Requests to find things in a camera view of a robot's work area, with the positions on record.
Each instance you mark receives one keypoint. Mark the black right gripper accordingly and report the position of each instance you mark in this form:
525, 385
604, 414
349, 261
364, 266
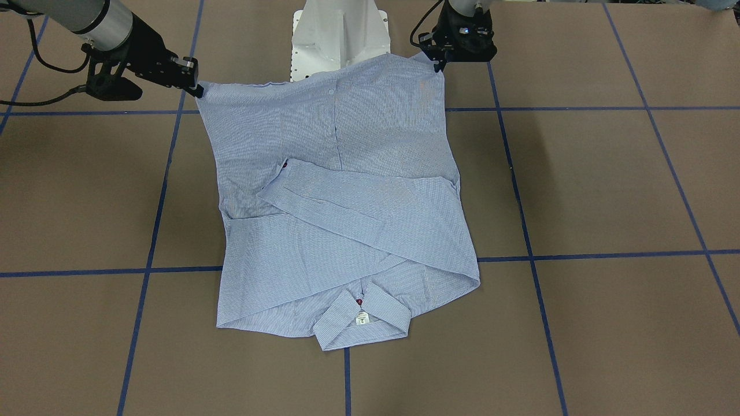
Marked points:
145, 55

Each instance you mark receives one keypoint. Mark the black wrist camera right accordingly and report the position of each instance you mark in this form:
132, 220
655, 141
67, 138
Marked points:
105, 80

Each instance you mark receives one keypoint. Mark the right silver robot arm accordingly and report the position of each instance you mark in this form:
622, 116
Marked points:
115, 40

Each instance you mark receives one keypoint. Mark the light blue striped shirt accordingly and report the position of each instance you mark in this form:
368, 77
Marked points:
341, 202

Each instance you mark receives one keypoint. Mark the white camera mast base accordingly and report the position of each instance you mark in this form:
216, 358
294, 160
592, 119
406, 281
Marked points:
331, 35

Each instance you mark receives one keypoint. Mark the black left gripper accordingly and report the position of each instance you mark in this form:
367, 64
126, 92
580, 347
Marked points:
450, 24

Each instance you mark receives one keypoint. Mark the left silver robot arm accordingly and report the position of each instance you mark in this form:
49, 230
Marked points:
413, 35

